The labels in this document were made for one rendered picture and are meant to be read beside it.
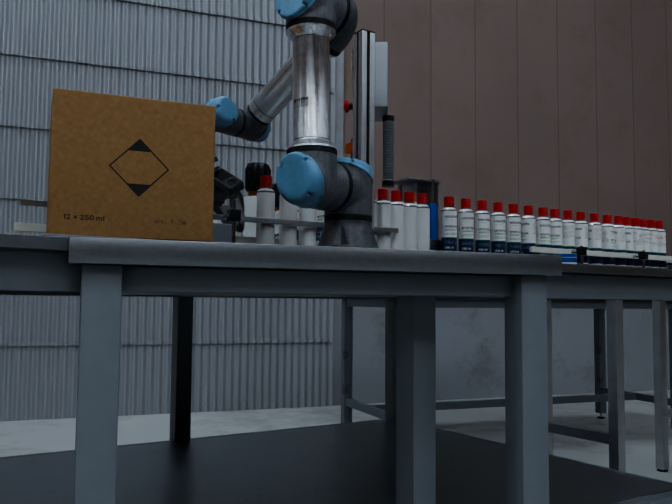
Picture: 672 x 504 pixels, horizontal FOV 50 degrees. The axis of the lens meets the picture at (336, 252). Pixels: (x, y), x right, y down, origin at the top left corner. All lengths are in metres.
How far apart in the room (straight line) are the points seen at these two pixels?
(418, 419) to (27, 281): 0.80
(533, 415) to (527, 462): 0.09
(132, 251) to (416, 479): 0.75
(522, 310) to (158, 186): 0.74
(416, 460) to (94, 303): 0.73
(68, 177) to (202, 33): 3.86
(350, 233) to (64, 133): 0.66
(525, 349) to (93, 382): 0.79
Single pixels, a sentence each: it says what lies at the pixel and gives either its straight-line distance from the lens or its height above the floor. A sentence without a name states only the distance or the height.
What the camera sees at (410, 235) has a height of 0.94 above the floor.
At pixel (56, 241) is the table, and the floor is 0.82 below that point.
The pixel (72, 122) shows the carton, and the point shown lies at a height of 1.06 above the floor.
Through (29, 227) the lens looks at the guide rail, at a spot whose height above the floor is 0.90.
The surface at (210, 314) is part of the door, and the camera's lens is 4.88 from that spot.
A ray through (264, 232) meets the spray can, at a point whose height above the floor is 0.92.
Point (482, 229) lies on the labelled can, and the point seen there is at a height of 0.98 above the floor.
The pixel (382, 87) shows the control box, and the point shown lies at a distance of 2.08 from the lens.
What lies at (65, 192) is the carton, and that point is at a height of 0.93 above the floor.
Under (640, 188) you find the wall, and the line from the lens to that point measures 6.81.
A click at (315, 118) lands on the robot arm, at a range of 1.62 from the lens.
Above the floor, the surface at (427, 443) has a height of 0.45.
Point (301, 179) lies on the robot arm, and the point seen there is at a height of 1.00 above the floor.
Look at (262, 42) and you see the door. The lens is 5.27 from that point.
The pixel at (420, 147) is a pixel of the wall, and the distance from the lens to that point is 5.59.
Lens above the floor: 0.74
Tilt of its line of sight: 4 degrees up
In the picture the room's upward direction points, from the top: straight up
